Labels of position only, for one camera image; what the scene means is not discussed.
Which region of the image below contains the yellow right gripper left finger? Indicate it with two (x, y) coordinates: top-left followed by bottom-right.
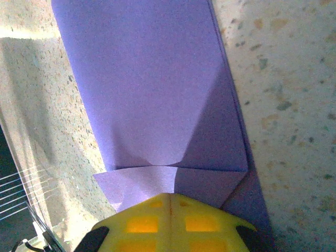
(73, 193), (171, 252)

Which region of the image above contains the purple cloth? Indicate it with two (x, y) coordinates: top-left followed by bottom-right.
(51, 0), (276, 252)

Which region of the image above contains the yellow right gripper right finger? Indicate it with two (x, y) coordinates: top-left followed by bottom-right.
(170, 193), (275, 252)

